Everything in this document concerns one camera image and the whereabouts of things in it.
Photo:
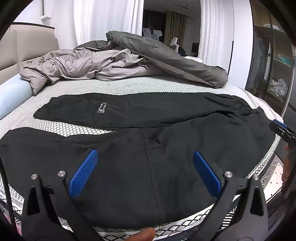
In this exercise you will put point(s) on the black pants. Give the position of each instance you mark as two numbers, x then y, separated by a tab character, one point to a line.
145	174

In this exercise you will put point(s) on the person's left hand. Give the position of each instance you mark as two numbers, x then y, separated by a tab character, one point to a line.
144	235

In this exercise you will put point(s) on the white honeycomb mattress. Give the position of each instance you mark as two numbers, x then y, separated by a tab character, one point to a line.
48	212

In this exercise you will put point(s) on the white curtain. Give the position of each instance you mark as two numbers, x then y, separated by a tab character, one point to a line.
78	22

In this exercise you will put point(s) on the light blue bolster pillow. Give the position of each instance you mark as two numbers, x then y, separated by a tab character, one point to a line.
14	92

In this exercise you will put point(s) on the person's right hand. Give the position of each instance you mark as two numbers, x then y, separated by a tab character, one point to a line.
288	165

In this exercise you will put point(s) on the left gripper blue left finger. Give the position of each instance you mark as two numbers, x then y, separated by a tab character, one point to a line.
83	173

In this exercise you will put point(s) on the beige upholstered headboard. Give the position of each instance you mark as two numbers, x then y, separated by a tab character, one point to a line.
23	42

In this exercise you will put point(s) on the grey duvet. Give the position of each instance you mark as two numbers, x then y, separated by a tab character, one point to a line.
122	55

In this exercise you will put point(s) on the dark wardrobe with shelves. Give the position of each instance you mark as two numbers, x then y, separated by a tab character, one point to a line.
272	70

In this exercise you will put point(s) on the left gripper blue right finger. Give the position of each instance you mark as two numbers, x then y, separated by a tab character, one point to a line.
210	173

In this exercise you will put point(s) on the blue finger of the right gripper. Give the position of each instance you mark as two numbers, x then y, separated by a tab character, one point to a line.
280	124
275	128

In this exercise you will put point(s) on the white chair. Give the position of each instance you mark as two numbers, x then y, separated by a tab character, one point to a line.
174	45

